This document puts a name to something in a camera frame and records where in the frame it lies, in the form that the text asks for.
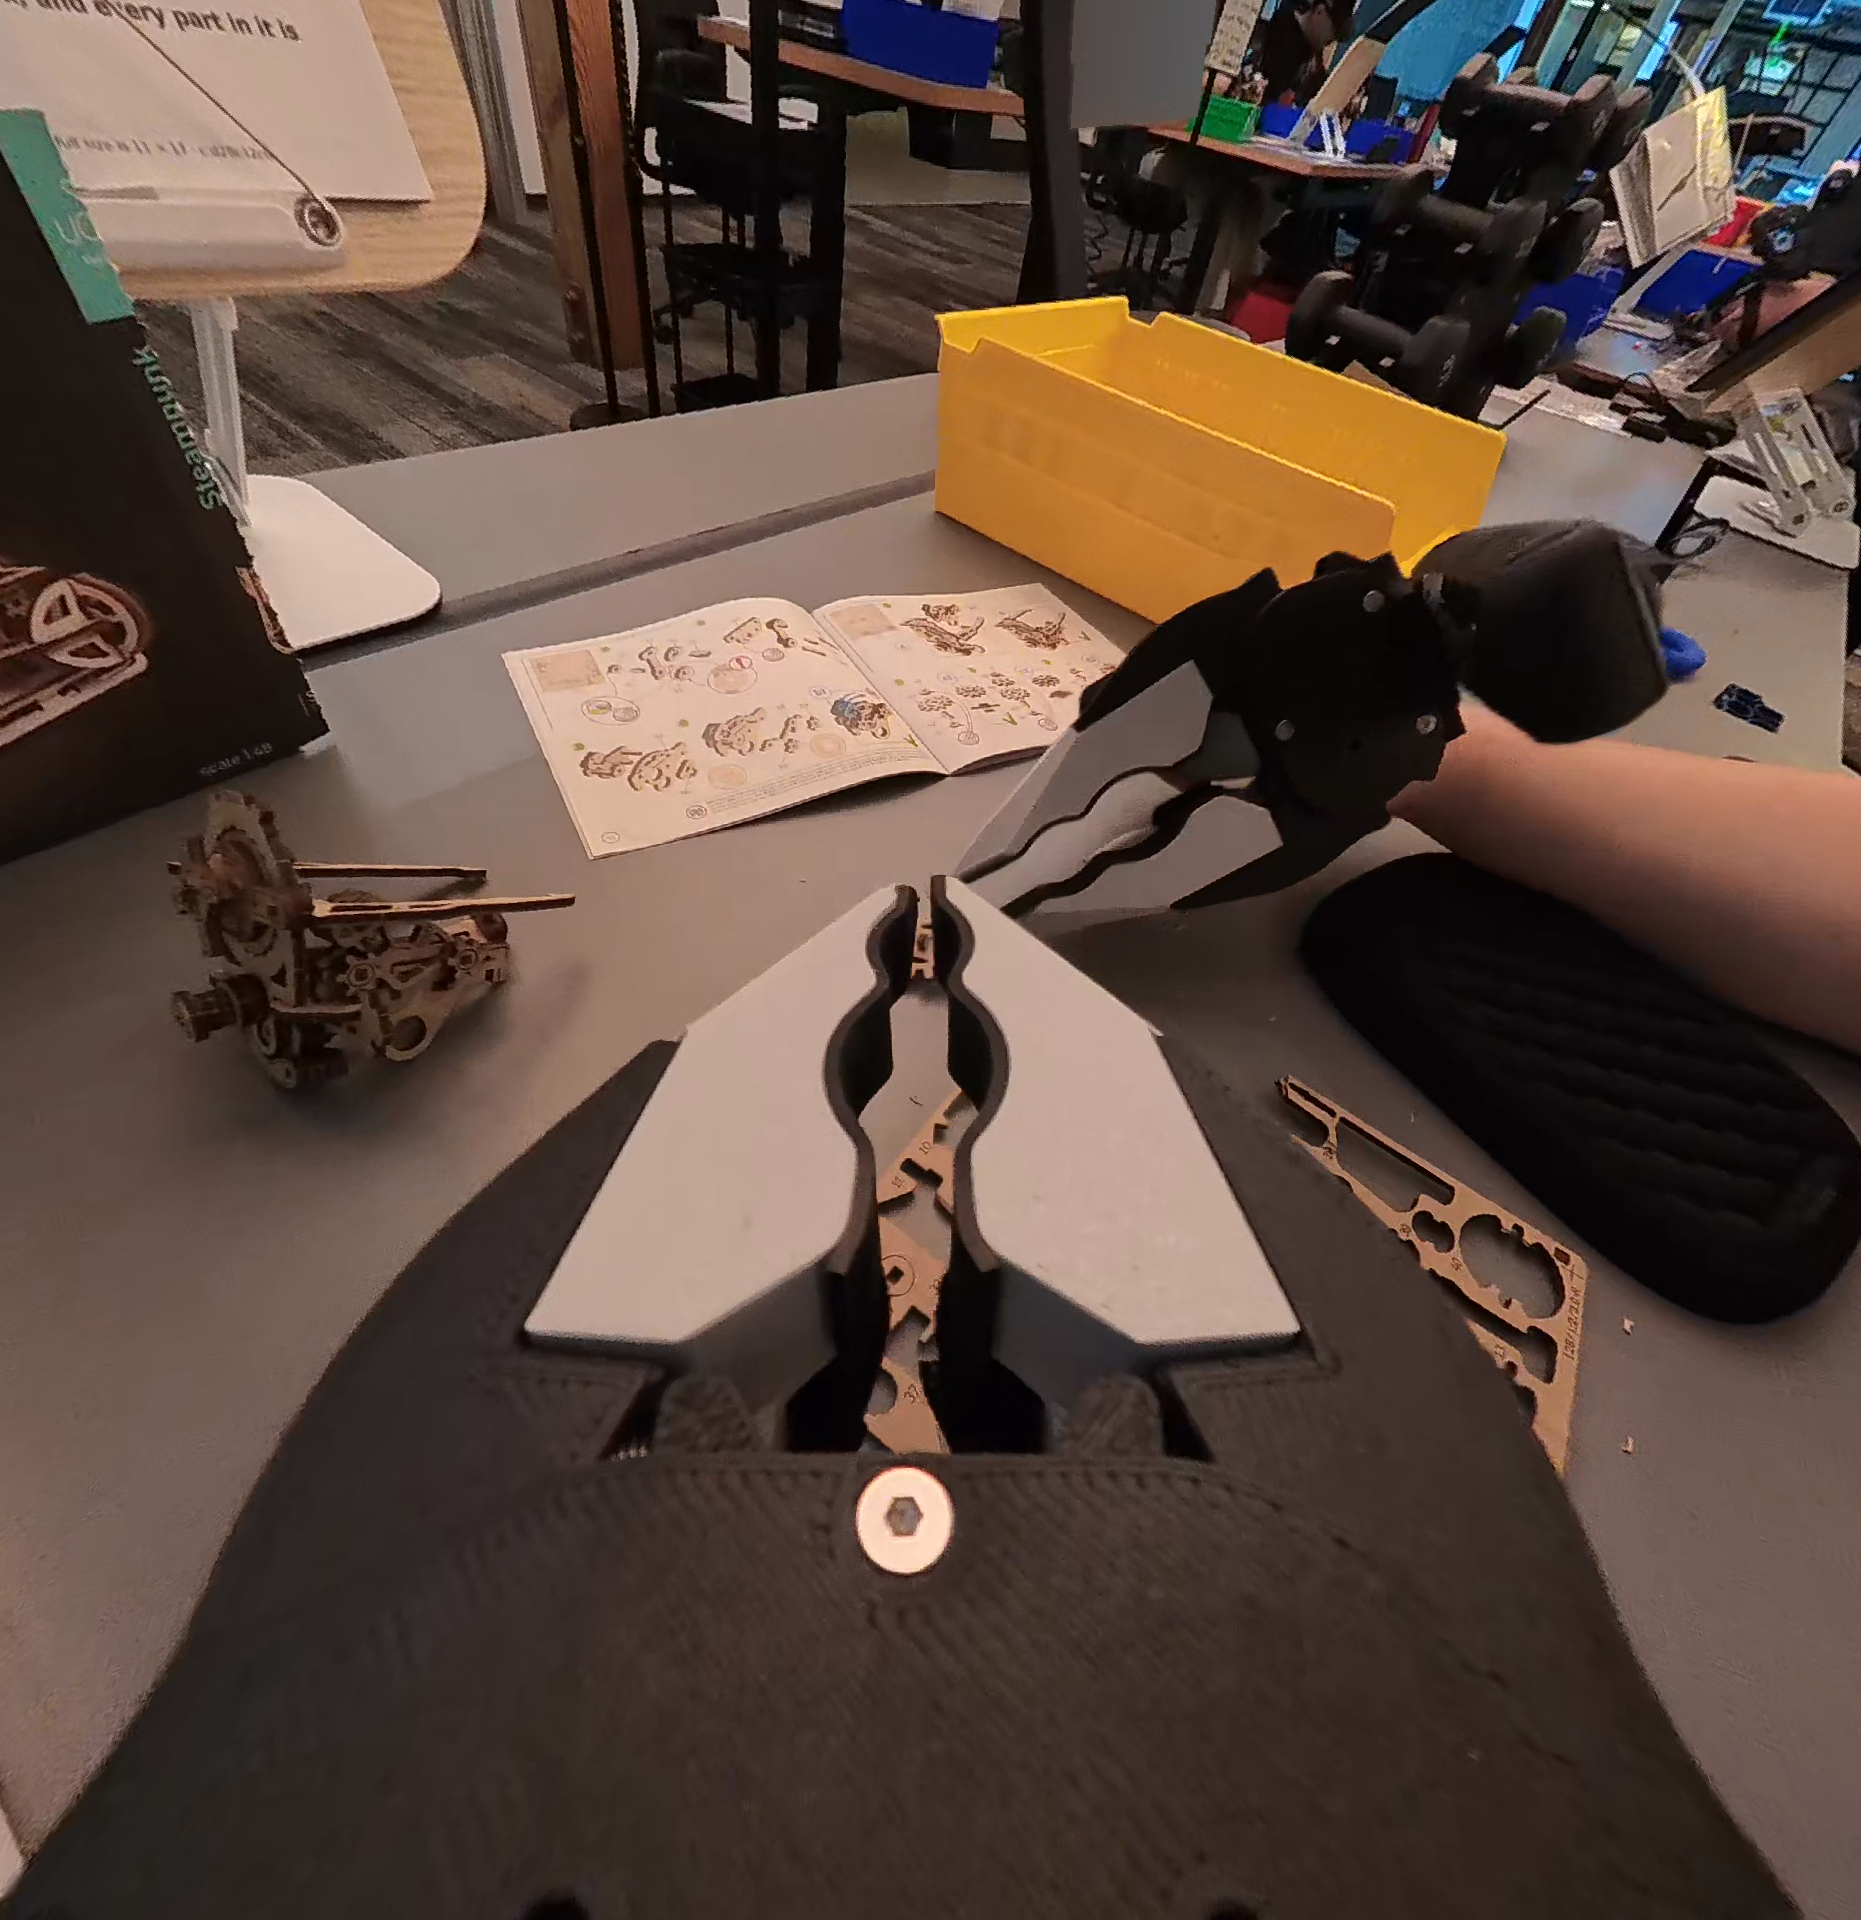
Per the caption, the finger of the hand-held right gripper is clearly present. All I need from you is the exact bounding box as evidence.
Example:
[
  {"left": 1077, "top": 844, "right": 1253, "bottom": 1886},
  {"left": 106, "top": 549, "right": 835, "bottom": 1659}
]
[
  {"left": 953, "top": 662, "right": 1223, "bottom": 905},
  {"left": 1011, "top": 789, "right": 1310, "bottom": 934}
]

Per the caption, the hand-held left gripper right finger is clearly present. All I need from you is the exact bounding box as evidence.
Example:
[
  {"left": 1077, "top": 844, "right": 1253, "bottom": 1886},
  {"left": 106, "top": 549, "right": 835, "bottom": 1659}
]
[{"left": 925, "top": 876, "right": 1309, "bottom": 1456}]

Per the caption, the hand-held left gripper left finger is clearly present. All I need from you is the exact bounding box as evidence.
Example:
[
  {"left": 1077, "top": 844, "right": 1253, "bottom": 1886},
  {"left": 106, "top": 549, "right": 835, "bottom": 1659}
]
[{"left": 521, "top": 882, "right": 922, "bottom": 1453}]

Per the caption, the laser-cut plywood parts sheet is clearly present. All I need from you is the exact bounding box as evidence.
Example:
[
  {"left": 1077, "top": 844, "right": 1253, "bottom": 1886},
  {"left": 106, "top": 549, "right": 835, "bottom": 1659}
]
[{"left": 863, "top": 1077, "right": 1588, "bottom": 1477}]

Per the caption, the person's right forearm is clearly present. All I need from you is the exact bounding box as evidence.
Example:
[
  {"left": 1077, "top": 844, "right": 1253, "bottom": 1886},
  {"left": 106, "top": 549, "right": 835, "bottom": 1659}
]
[{"left": 1385, "top": 702, "right": 1861, "bottom": 1068}]

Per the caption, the partly built wooden model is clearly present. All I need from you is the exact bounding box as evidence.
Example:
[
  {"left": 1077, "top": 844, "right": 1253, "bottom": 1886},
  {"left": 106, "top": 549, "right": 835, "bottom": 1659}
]
[{"left": 163, "top": 792, "right": 578, "bottom": 1094}]

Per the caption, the black model kit box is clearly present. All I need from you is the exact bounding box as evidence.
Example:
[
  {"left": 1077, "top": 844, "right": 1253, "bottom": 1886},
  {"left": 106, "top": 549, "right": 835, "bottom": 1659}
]
[{"left": 0, "top": 105, "right": 332, "bottom": 879}]

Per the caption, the yellow plastic bin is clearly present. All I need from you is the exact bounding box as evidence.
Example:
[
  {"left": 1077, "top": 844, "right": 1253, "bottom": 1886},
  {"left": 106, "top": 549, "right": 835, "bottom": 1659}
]
[{"left": 931, "top": 295, "right": 1507, "bottom": 625}]

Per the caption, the illustrated instruction booklet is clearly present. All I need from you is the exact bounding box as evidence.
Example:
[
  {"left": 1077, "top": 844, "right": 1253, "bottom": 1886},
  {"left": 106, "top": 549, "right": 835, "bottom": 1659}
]
[{"left": 502, "top": 592, "right": 1135, "bottom": 859}]

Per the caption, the rack of black dumbbells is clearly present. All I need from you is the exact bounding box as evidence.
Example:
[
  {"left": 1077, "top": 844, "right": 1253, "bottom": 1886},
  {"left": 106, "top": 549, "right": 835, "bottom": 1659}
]
[{"left": 1286, "top": 51, "right": 1621, "bottom": 420}]

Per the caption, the black quilted wrist pad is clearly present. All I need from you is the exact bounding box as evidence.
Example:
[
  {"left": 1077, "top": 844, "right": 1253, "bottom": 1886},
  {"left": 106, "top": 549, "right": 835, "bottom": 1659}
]
[{"left": 1300, "top": 853, "right": 1861, "bottom": 1325}]

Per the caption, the clear acrylic stand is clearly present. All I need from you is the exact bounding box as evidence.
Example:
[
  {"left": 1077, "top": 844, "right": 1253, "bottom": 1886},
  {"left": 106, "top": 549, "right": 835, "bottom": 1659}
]
[{"left": 1734, "top": 389, "right": 1861, "bottom": 538}]

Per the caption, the white document stand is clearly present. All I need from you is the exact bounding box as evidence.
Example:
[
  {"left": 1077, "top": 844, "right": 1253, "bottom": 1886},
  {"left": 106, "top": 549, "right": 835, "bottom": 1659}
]
[{"left": 88, "top": 189, "right": 445, "bottom": 658}]

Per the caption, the blue plastic bin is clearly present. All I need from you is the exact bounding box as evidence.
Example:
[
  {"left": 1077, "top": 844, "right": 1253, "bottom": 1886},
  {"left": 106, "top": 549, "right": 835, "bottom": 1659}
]
[{"left": 838, "top": 0, "right": 1007, "bottom": 68}]

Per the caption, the white instruction sheet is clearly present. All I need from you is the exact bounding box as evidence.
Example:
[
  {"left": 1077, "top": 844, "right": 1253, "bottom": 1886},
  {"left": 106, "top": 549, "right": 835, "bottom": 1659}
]
[{"left": 0, "top": 0, "right": 435, "bottom": 202}]

